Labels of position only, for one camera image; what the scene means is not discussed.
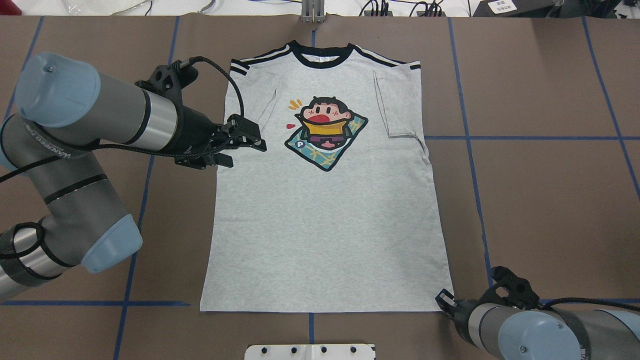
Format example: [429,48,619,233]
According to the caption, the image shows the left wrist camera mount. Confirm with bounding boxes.
[134,60,199,100]

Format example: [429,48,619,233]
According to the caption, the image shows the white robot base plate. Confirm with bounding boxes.
[244,343,377,360]

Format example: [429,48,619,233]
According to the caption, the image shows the black power strip cables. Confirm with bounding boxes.
[360,0,447,18]

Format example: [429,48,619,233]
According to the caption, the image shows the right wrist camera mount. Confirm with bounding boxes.
[486,266,543,310]

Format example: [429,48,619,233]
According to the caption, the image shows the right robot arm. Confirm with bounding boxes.
[435,289,640,360]

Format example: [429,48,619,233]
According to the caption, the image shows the grey aluminium frame post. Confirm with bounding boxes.
[300,0,326,24]

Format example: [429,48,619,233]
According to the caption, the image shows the grey cartoon print t-shirt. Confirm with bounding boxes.
[199,41,452,313]

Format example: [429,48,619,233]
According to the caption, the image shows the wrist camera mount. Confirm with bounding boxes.
[134,60,199,100]
[486,266,543,310]

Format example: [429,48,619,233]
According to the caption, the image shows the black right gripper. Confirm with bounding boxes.
[435,288,476,333]

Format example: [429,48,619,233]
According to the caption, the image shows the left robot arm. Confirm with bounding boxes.
[1,52,267,301]

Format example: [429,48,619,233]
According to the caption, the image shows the clear plastic bag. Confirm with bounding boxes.
[61,0,153,16]

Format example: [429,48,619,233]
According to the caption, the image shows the black labelled box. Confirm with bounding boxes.
[471,0,564,18]

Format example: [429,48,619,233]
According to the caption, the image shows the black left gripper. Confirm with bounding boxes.
[174,107,267,170]

